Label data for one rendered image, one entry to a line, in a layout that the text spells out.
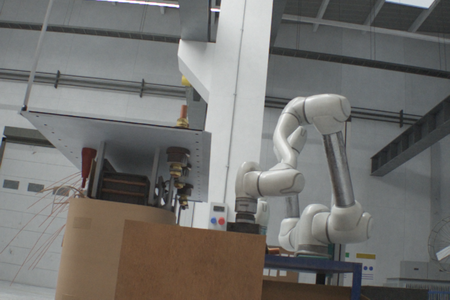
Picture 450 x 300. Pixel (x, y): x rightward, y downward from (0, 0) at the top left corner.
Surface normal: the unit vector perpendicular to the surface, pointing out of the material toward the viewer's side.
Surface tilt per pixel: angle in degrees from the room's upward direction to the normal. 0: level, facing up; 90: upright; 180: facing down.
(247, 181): 92
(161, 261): 90
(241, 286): 90
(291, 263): 90
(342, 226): 121
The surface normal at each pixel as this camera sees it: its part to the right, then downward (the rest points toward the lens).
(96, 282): 0.06, -0.28
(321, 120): -0.49, 0.39
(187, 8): -0.10, 0.95
